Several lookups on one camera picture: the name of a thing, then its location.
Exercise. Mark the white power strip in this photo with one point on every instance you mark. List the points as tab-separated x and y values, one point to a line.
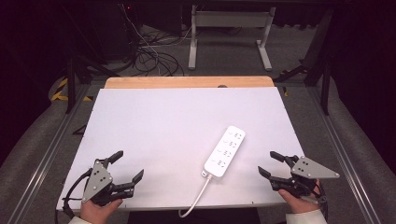
224	152

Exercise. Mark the white metal desk frame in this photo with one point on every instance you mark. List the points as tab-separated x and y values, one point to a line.
230	19

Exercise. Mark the person's left hand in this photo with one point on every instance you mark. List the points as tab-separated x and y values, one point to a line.
95	213

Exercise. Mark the person's right hand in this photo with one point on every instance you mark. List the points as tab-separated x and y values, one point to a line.
303	203

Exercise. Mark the black metal stand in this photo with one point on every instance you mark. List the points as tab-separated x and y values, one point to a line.
323	71
73	77

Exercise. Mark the white board cover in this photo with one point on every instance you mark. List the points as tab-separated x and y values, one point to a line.
162	124

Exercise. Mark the yellow black hazard tape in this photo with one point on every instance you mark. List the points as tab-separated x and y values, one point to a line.
60	91

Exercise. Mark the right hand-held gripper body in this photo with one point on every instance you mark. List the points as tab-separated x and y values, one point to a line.
306	170

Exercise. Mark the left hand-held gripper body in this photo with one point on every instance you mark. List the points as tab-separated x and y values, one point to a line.
102	186

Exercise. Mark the aluminium floor rail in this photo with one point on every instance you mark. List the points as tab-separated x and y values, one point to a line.
342	155
46	161

